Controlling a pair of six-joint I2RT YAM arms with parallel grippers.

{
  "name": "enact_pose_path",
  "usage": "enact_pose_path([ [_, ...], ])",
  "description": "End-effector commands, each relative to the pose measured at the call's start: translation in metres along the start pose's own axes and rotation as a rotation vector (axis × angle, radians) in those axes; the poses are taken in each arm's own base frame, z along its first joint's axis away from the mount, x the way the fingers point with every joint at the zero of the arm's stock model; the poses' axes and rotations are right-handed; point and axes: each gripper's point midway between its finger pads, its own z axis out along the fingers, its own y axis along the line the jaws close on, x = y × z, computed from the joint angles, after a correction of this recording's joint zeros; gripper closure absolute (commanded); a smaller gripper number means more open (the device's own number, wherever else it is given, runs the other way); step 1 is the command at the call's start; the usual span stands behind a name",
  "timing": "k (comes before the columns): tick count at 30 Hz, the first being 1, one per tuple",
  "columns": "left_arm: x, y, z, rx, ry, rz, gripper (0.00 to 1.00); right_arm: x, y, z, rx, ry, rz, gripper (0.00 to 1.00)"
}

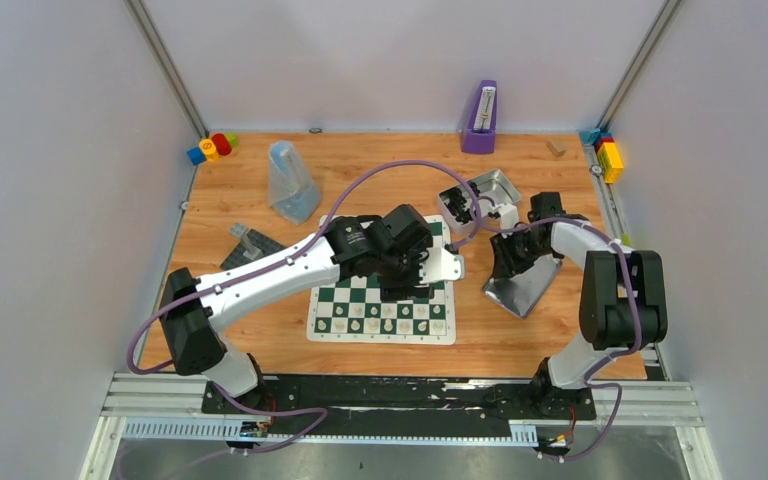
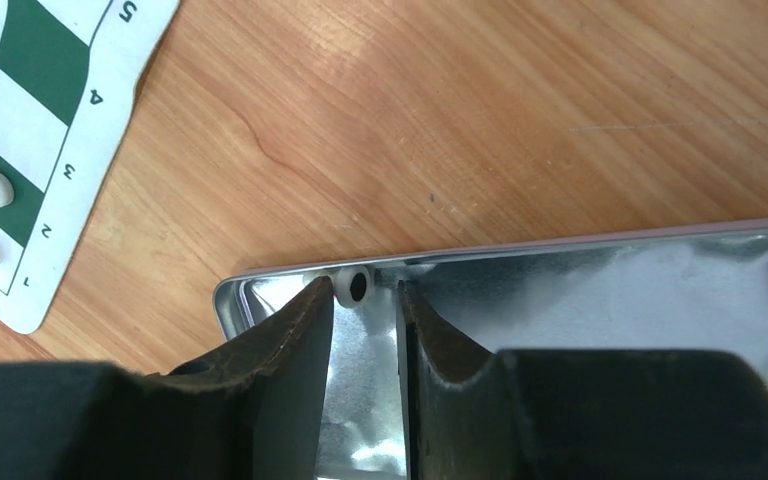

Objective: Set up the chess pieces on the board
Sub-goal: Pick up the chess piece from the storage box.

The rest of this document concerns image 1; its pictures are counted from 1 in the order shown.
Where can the metal tin with black pieces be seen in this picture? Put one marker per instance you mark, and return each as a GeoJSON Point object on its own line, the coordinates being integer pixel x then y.
{"type": "Point", "coordinates": [490, 188]}

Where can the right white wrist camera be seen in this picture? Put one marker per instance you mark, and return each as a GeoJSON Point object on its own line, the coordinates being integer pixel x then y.
{"type": "Point", "coordinates": [506, 215]}

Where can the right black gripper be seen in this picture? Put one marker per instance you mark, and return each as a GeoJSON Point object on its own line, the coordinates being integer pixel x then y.
{"type": "Point", "coordinates": [504, 263]}

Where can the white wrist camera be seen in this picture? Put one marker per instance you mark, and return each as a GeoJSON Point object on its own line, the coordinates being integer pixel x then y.
{"type": "Point", "coordinates": [441, 265]}
{"type": "Point", "coordinates": [506, 215]}

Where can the purple metronome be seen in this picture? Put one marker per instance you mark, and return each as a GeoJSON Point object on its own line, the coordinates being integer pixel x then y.
{"type": "Point", "coordinates": [478, 125]}

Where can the metal tin with white pieces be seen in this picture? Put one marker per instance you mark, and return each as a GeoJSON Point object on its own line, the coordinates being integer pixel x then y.
{"type": "Point", "coordinates": [520, 293]}

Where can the colourful block stack right corner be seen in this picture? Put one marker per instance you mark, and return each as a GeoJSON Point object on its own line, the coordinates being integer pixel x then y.
{"type": "Point", "coordinates": [607, 153]}

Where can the small wooden block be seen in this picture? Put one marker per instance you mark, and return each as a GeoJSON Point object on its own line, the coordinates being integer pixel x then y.
{"type": "Point", "coordinates": [557, 149]}

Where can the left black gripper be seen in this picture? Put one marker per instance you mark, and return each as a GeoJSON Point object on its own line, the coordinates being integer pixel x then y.
{"type": "Point", "coordinates": [404, 277]}

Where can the translucent blue metronome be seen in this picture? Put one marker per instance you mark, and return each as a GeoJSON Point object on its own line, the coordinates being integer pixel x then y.
{"type": "Point", "coordinates": [292, 191]}

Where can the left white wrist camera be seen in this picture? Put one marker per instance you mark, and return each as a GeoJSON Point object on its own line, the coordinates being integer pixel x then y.
{"type": "Point", "coordinates": [441, 265]}

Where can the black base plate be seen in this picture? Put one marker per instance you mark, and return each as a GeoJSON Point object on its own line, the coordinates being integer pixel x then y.
{"type": "Point", "coordinates": [405, 406]}

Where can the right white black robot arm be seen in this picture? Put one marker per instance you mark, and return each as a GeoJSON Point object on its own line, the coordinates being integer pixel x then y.
{"type": "Point", "coordinates": [622, 306]}

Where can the grey lego baseplate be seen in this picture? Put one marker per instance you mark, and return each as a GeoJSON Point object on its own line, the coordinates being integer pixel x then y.
{"type": "Point", "coordinates": [252, 245]}

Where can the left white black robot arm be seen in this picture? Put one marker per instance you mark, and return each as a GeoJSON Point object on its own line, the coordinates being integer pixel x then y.
{"type": "Point", "coordinates": [196, 311]}

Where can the colourful toy blocks left corner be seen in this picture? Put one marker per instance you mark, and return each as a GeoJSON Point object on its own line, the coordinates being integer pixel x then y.
{"type": "Point", "coordinates": [213, 148]}

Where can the green white chess mat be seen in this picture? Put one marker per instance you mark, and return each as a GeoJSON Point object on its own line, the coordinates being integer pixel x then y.
{"type": "Point", "coordinates": [365, 291]}

